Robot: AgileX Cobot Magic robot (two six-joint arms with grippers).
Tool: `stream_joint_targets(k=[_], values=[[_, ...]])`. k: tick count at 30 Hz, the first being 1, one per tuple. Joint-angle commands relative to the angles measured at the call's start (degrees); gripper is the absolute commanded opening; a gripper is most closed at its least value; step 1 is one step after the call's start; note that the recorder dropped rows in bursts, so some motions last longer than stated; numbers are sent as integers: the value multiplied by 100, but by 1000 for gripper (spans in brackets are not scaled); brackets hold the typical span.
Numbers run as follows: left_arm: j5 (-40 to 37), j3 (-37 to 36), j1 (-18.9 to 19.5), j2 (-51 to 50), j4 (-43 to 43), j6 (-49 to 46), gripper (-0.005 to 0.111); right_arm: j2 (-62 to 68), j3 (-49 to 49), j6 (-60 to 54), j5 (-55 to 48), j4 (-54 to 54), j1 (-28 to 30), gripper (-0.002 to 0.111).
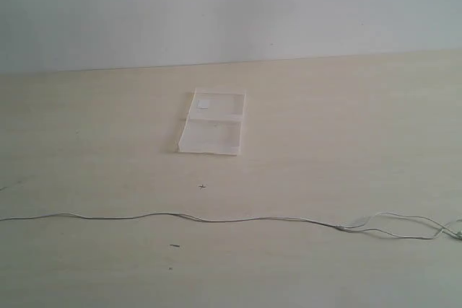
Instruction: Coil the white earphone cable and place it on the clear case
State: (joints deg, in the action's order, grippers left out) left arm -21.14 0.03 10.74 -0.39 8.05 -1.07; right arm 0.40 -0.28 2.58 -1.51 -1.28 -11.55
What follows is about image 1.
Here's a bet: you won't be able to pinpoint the clear plastic storage box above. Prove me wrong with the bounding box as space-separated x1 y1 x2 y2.
178 88 246 156

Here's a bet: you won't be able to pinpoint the white wired earphones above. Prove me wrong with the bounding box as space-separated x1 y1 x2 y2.
1 212 461 242

